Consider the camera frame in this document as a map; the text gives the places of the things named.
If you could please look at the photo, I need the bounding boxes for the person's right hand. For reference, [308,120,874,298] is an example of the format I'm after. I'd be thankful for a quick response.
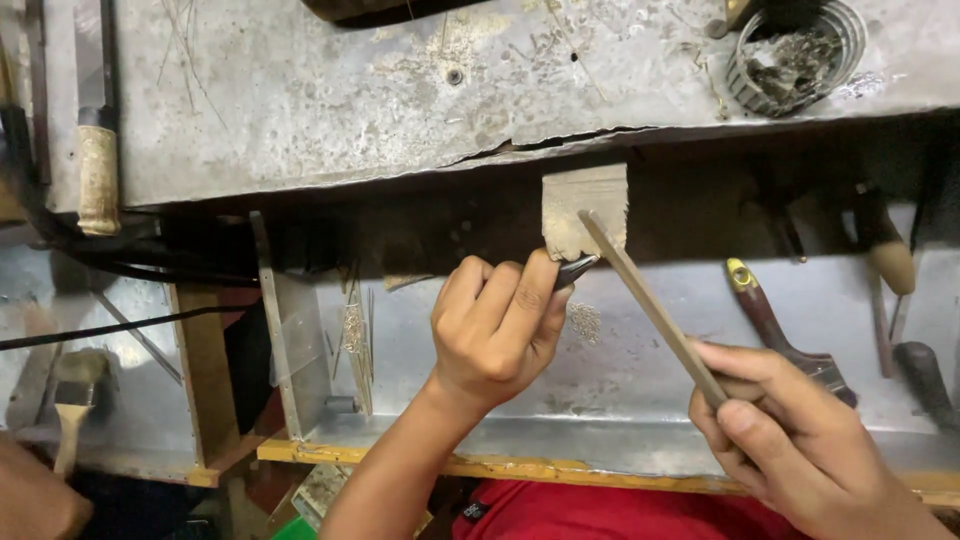
[687,337,925,540]

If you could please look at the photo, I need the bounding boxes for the person's left hand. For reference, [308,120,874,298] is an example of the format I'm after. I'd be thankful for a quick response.
[429,249,576,412]

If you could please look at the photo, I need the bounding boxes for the dark metal pliers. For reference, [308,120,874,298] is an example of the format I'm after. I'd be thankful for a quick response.
[553,253,602,292]

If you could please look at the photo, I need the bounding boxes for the long metal file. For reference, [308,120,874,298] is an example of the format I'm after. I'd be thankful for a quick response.
[576,209,731,411]

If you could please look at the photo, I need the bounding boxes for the pile of small silver rings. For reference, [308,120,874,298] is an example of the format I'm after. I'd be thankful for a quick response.
[567,301,603,347]

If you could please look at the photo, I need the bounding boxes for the worn wooden bench pin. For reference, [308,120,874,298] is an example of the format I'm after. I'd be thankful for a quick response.
[540,162,630,263]

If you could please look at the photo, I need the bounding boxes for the metal-lined bench drawer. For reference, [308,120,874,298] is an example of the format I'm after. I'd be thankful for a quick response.
[249,210,960,507]

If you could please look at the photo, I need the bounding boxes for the person's red shirt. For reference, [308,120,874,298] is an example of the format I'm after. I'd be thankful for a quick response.
[451,478,815,540]

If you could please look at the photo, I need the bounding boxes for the green plastic object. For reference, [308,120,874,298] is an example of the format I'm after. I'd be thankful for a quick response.
[270,515,318,540]

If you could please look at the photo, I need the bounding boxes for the dark curved object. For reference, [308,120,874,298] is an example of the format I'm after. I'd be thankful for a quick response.
[300,0,492,31]

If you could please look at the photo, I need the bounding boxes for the ribbed metal tin with scraps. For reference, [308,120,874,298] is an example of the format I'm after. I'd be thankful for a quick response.
[725,0,869,119]

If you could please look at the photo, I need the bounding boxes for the brass-coloured metal piece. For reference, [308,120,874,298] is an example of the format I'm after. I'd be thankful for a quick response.
[705,0,753,40]

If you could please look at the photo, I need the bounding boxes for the small pale wooden paintbrush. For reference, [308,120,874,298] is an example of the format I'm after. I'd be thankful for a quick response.
[51,348,115,480]

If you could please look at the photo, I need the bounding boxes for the bundle of thin metal wires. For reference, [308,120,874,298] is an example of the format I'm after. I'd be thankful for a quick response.
[332,264,377,418]

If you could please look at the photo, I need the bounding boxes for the dark-handled metal tool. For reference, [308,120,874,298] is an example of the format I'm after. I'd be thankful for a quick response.
[891,340,960,435]

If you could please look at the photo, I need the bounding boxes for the brush with red-brown handle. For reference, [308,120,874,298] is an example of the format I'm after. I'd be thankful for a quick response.
[725,257,859,411]

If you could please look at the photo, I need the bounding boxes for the tool with dark bulbous handle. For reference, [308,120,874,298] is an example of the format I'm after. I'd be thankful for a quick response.
[853,182,918,380]

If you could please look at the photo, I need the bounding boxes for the thin black cable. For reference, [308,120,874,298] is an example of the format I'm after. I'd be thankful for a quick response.
[0,303,252,354]

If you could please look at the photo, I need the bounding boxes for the thick black cable bundle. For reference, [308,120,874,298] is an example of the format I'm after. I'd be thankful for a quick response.
[0,103,262,289]

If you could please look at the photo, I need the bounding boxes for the tool with pale wooden handle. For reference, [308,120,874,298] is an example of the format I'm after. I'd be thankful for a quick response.
[75,0,123,238]

